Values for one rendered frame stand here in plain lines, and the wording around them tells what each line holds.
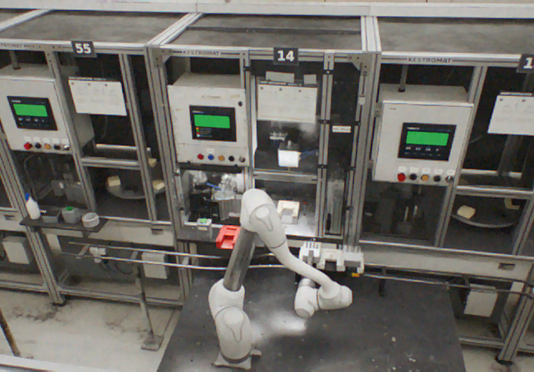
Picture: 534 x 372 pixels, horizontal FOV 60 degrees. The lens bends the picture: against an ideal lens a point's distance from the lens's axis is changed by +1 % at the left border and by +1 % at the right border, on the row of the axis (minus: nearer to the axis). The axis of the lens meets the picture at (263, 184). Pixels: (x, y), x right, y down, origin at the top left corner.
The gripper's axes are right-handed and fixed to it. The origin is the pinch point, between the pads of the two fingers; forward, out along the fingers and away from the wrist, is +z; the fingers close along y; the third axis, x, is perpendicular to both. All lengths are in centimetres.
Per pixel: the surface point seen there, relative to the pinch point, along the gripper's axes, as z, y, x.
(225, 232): 10, 5, 53
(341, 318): -22.1, -21.8, -19.6
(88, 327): -1, -90, 160
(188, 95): 20, 87, 69
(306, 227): 27.5, -0.2, 5.0
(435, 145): 18, 68, -58
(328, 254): 8.8, -4.1, -9.7
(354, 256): 2.1, 2.2, -24.2
